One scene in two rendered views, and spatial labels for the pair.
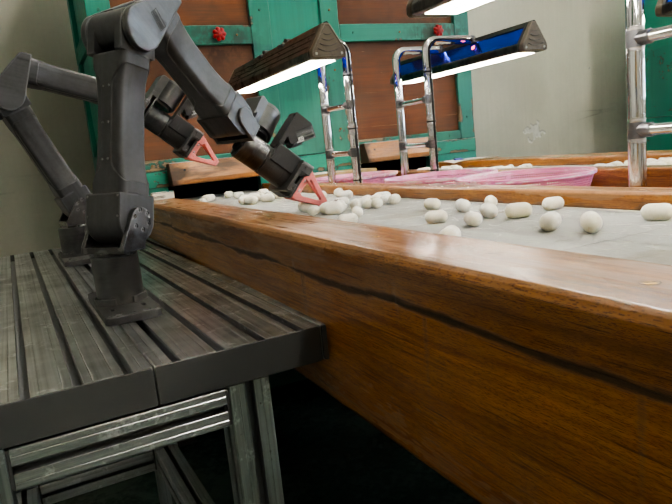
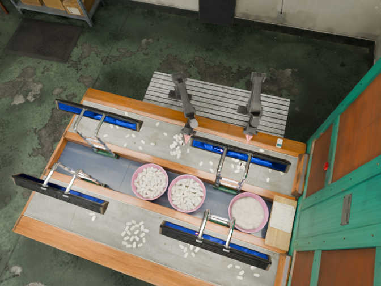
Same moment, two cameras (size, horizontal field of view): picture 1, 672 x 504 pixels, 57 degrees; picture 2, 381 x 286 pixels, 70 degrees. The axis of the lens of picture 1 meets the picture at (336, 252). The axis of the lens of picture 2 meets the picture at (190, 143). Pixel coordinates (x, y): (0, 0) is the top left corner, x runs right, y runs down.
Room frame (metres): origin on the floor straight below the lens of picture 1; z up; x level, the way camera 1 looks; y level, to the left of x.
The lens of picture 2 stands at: (1.85, -0.47, 2.67)
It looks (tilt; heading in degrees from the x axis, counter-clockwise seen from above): 67 degrees down; 141
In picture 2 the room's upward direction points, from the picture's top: 8 degrees counter-clockwise
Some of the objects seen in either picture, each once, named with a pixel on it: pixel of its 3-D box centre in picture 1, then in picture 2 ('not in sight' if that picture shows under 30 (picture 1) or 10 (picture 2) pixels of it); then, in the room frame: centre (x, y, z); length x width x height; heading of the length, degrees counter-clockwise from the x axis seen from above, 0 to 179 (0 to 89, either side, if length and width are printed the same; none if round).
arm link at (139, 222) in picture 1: (114, 232); not in sight; (0.86, 0.30, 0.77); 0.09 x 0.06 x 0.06; 61
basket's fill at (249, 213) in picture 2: not in sight; (247, 213); (1.87, -0.08, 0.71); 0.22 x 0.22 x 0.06
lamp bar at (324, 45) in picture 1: (274, 64); (238, 151); (1.60, 0.10, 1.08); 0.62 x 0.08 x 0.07; 25
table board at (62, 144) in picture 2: not in sight; (59, 156); (0.50, -0.73, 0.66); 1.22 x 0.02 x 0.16; 115
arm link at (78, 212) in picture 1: (74, 212); not in sight; (1.39, 0.57, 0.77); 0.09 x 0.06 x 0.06; 35
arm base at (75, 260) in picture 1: (75, 241); (250, 109); (1.38, 0.58, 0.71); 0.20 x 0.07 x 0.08; 27
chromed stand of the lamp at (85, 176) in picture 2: not in sight; (76, 186); (0.92, -0.75, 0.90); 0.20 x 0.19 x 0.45; 25
